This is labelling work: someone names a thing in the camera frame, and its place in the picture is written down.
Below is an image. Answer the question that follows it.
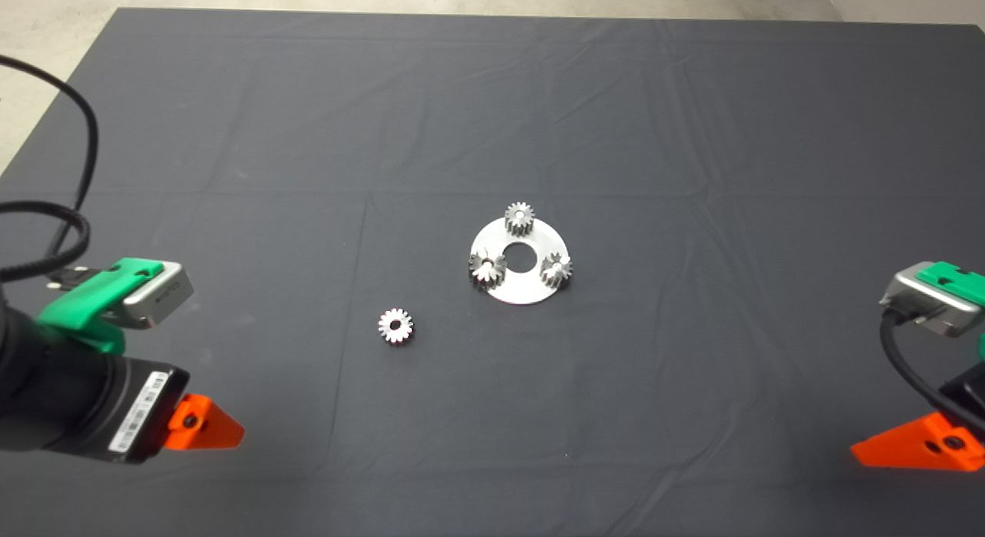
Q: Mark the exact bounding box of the braided black left arm cable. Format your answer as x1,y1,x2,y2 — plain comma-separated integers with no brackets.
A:
0,201,92,284

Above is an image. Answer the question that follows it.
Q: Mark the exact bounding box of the round metal plate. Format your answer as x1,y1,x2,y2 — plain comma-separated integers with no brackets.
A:
469,216,572,305

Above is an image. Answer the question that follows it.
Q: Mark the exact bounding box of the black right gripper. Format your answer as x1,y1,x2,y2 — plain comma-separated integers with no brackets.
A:
850,360,985,472

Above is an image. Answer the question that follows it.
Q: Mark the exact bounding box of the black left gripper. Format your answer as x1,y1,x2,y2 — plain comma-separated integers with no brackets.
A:
92,356,245,465

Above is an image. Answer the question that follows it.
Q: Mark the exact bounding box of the green right camera mount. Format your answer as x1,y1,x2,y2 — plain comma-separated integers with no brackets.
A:
920,262,985,362

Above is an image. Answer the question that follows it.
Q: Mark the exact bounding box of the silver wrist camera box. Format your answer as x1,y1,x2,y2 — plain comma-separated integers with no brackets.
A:
122,262,195,330
879,262,985,338

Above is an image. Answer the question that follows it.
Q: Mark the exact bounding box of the green left camera mount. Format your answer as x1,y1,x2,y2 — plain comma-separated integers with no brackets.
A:
36,258,164,355

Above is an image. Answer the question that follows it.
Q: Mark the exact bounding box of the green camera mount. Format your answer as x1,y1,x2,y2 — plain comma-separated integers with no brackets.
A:
920,262,985,362
36,258,164,355

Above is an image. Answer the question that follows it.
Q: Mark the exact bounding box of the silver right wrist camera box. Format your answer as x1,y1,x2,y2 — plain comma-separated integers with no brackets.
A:
879,262,985,338

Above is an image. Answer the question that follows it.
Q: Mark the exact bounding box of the thin black left camera cable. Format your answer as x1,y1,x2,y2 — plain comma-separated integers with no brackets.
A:
0,55,99,280

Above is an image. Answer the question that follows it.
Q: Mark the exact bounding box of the small steel gear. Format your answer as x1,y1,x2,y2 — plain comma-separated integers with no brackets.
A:
539,252,574,289
377,309,415,345
504,202,536,238

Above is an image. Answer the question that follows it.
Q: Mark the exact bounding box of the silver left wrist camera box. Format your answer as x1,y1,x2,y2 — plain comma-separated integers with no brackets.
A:
122,262,195,330

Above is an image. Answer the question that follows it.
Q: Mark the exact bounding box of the black right camera cable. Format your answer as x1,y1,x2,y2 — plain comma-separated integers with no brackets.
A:
880,310,985,438

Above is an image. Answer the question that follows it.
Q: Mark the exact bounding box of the dark grey table cloth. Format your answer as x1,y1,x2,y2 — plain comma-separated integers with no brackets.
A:
0,6,985,537

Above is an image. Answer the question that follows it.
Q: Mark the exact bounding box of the large steel gear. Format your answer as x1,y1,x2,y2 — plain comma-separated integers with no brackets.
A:
468,248,509,292

